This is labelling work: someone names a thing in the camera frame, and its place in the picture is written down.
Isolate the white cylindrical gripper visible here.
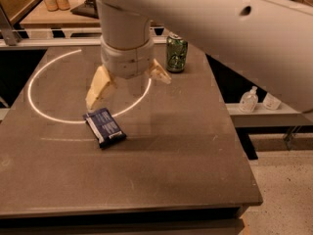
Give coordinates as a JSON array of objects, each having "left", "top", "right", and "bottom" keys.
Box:
[{"left": 85, "top": 39, "right": 171, "bottom": 110}]

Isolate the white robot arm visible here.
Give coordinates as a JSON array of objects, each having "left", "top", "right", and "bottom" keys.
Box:
[{"left": 96, "top": 0, "right": 313, "bottom": 117}]

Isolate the blue rxbar blueberry wrapper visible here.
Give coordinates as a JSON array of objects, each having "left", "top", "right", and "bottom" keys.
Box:
[{"left": 83, "top": 108, "right": 126, "bottom": 149}]

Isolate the green soda can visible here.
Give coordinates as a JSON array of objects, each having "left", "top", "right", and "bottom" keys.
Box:
[{"left": 166, "top": 32, "right": 188, "bottom": 72}]

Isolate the black monitor stand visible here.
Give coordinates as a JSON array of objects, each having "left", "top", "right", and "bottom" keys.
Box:
[{"left": 70, "top": 0, "right": 99, "bottom": 19}]

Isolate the wooden back desk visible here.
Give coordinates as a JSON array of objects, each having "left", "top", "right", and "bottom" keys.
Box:
[{"left": 19, "top": 0, "right": 164, "bottom": 30}]

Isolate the clear sanitizer pump bottle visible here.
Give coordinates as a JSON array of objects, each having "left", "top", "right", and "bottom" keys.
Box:
[{"left": 239, "top": 86, "right": 258, "bottom": 114}]

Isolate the grey side shelf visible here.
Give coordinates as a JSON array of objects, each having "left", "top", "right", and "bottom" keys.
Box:
[{"left": 226, "top": 103, "right": 313, "bottom": 127}]

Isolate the metal rail with posts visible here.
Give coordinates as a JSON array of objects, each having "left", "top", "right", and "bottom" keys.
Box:
[{"left": 0, "top": 2, "right": 168, "bottom": 49}]

